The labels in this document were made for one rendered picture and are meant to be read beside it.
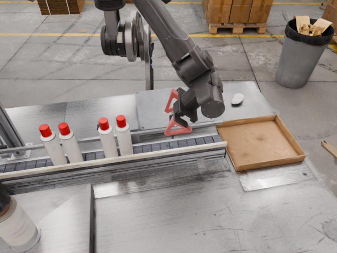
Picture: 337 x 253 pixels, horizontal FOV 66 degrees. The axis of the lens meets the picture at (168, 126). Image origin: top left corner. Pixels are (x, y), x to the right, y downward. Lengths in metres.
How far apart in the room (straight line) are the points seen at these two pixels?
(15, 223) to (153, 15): 0.65
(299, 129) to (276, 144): 1.44
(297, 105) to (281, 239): 2.10
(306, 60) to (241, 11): 1.43
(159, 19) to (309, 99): 2.62
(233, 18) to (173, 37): 3.48
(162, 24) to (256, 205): 0.72
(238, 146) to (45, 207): 0.80
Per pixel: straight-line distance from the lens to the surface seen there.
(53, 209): 1.02
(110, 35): 1.27
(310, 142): 2.62
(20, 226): 0.89
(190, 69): 0.64
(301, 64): 3.03
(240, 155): 1.17
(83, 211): 0.98
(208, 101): 0.61
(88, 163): 1.05
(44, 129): 0.98
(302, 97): 3.12
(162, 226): 0.97
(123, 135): 0.97
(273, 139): 1.28
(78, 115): 1.39
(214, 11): 4.00
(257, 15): 4.16
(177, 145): 1.11
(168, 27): 0.63
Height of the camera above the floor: 1.71
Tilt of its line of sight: 44 degrees down
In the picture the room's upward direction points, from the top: straight up
